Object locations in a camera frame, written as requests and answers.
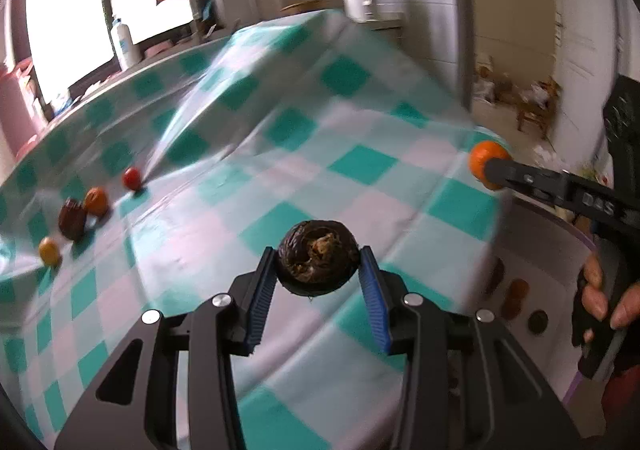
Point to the red tomato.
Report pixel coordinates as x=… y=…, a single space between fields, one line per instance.
x=131 y=177

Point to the white plastic bottle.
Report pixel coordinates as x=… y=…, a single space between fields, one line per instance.
x=123 y=42

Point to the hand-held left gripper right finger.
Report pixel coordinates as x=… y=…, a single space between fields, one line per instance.
x=375 y=300

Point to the round wooden board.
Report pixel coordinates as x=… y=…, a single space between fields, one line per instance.
x=305 y=6

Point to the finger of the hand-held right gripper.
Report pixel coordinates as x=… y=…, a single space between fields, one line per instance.
x=525 y=180

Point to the lilac plastic basin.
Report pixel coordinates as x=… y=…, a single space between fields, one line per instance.
x=550 y=270

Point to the yellow striped pepino melon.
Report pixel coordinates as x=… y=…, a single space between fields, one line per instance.
x=49 y=250

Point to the window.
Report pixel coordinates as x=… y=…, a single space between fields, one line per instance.
x=65 y=20

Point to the person's right hand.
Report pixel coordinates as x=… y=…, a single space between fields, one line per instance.
x=595 y=290

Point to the pink cylinder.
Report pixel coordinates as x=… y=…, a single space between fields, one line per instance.
x=12 y=105

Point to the person's right forearm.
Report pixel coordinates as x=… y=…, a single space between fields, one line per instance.
x=622 y=405

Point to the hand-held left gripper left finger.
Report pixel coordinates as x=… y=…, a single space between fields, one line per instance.
x=262 y=300

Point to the wooden chair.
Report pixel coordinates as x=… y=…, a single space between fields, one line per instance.
x=537 y=110

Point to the dark purple round fruit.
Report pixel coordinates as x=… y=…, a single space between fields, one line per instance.
x=71 y=219

